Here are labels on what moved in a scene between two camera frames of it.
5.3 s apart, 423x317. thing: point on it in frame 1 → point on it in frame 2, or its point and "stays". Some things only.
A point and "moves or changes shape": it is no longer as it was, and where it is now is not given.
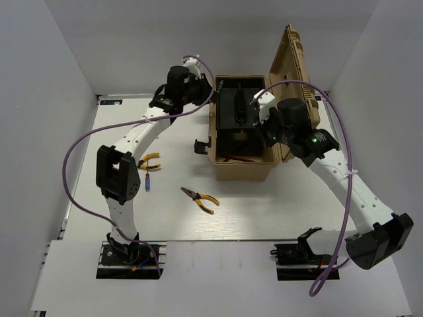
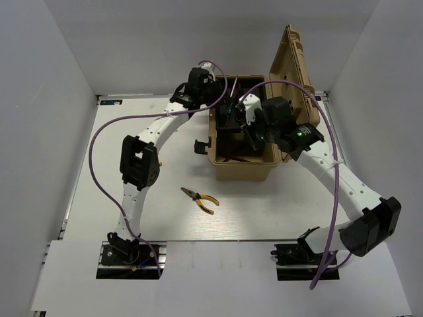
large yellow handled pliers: [196, 197] stays
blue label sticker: [111, 102] stays
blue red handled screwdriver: [147, 181] moves or changes shape
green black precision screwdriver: [221, 84] moves or changes shape
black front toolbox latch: [199, 147] stays
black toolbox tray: [234, 109] stays
